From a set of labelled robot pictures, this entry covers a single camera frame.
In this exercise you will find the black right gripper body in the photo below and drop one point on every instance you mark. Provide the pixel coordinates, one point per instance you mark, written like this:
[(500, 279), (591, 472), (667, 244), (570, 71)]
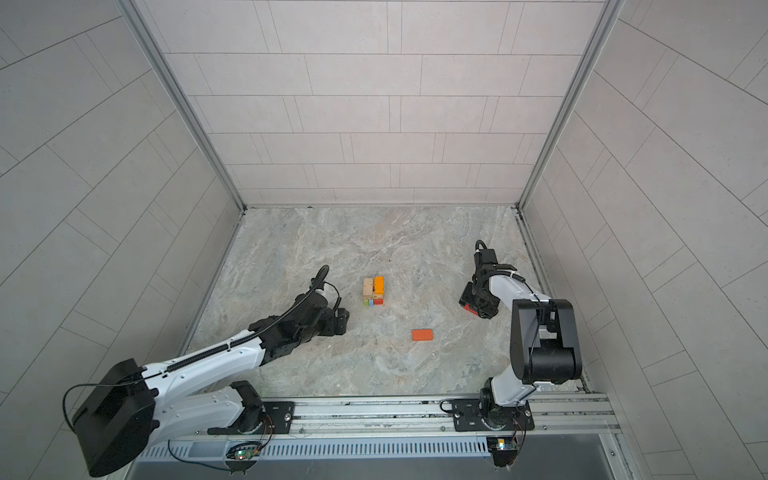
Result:
[(480, 301)]

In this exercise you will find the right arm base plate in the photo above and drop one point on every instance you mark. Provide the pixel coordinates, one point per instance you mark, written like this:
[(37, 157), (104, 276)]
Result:
[(473, 416)]

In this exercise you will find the aluminium corner post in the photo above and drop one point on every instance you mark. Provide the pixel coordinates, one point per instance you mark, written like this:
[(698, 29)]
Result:
[(605, 22), (160, 65)]

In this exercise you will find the controller board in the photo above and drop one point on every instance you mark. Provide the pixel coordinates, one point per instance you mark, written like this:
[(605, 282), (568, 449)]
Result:
[(244, 452), (503, 450)]

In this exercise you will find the right controller board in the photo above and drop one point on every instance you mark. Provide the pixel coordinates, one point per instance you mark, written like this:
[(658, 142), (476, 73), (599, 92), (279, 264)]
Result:
[(503, 450)]

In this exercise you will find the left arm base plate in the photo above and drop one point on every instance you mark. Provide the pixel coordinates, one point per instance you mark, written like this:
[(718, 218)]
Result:
[(282, 415)]

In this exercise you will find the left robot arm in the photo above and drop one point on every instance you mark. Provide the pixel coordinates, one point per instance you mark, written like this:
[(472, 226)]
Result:
[(134, 407)]

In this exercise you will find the left controller board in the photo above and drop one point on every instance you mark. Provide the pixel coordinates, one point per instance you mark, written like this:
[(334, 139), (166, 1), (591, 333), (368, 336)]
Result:
[(244, 452)]

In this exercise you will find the plain beige wood block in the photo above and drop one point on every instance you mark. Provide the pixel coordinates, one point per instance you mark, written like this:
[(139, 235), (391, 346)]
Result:
[(368, 289)]

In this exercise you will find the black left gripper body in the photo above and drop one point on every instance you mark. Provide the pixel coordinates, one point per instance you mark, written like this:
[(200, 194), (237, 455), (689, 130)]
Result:
[(325, 326)]

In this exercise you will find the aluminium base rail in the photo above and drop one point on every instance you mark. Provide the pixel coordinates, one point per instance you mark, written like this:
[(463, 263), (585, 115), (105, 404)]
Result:
[(380, 417)]

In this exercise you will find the aluminium right corner post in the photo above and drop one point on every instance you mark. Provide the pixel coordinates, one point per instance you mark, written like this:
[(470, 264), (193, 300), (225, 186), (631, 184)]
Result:
[(605, 22)]

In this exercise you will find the yellow orange wood block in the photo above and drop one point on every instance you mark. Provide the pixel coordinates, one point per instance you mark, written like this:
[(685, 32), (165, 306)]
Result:
[(378, 287)]

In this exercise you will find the aluminium left corner post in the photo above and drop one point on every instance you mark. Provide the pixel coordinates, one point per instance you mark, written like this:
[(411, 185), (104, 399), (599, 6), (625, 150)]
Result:
[(160, 65)]

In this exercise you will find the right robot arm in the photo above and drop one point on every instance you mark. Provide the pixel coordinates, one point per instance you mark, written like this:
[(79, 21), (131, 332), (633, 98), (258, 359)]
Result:
[(544, 342)]

